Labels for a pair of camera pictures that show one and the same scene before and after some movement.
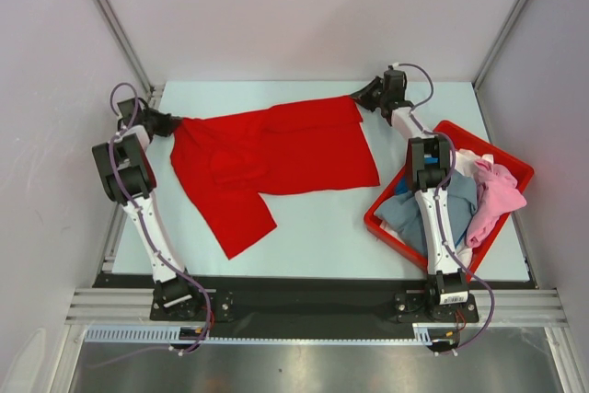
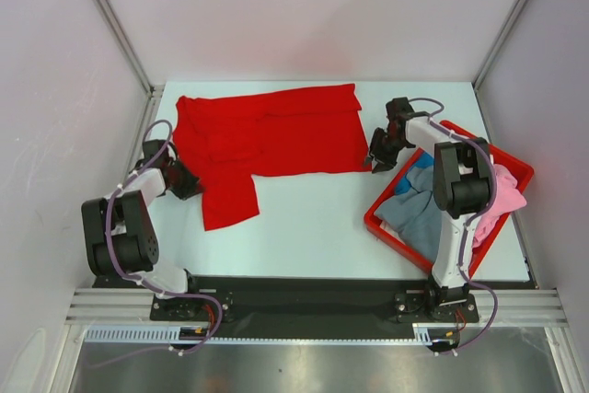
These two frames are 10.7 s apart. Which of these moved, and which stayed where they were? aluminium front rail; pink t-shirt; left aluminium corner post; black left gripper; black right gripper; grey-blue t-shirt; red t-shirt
Moved: black left gripper; black right gripper; red t-shirt
Stayed: left aluminium corner post; aluminium front rail; pink t-shirt; grey-blue t-shirt
